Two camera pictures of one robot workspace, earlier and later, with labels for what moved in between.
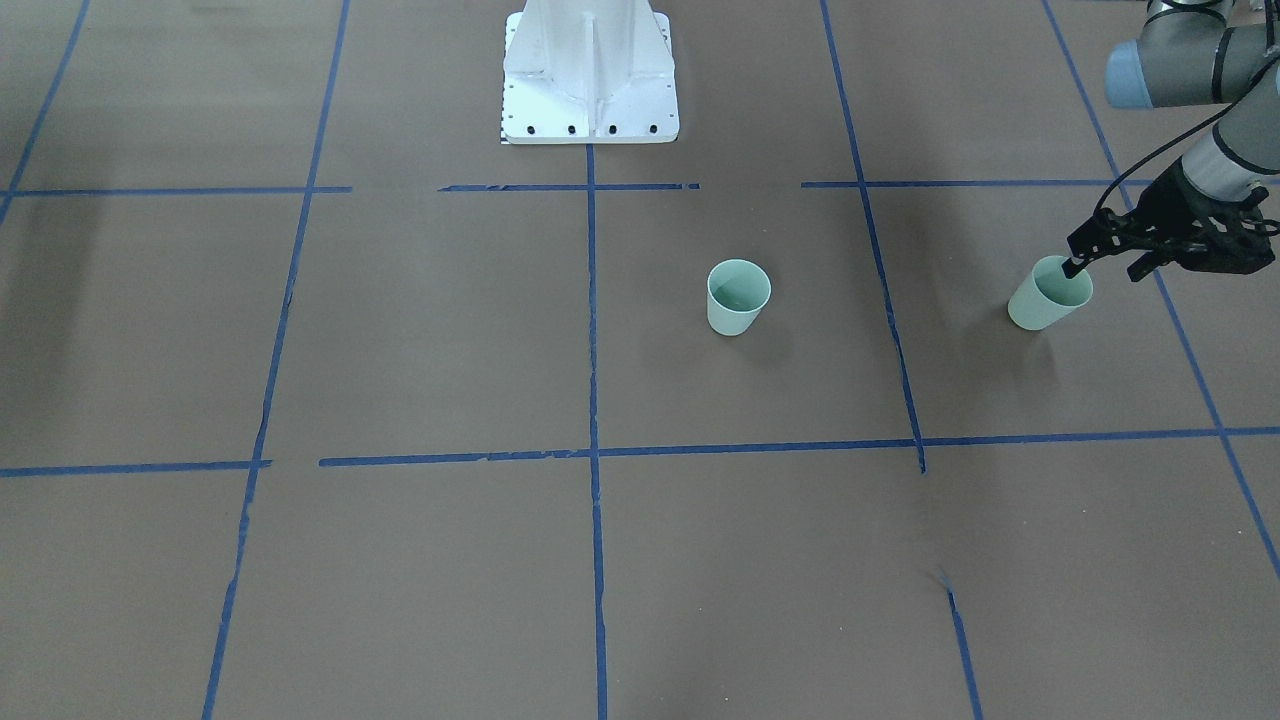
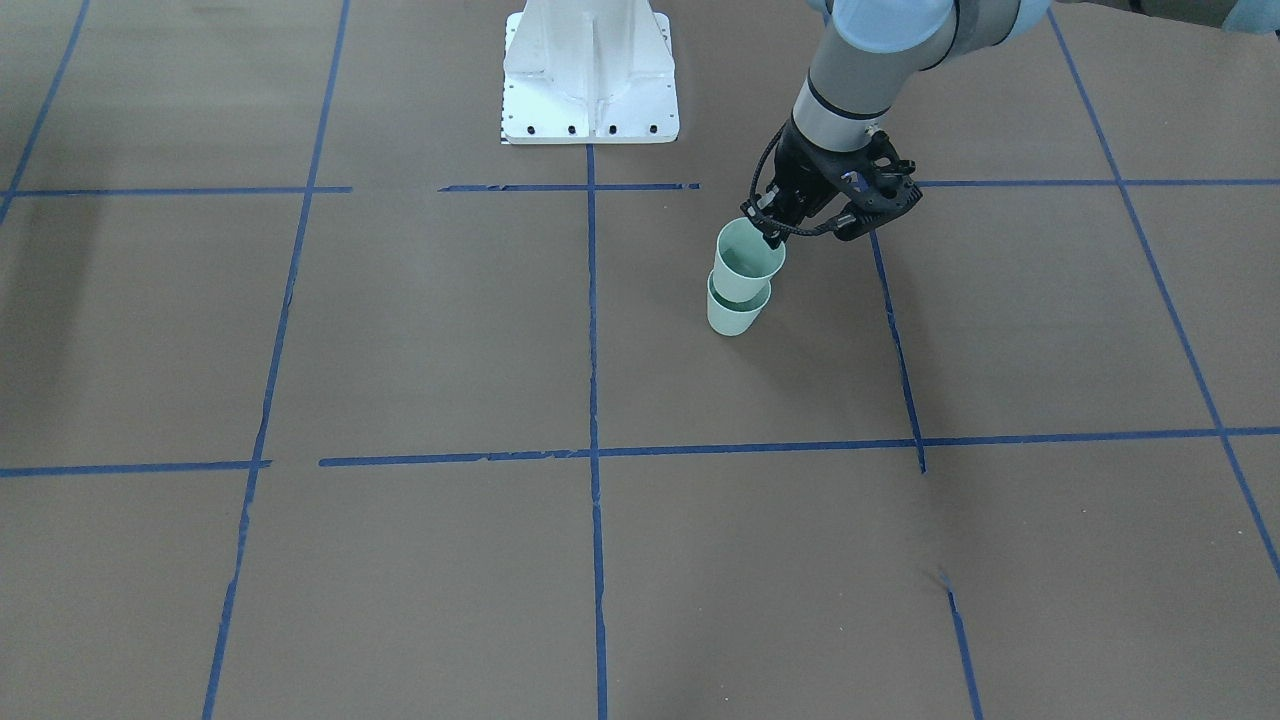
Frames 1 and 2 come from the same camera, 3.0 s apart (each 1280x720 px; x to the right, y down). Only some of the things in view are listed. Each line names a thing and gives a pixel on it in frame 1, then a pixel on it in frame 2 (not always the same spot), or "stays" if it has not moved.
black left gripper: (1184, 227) → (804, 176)
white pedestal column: (589, 72) stays
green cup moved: (1046, 295) → (744, 261)
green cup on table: (737, 291) stays
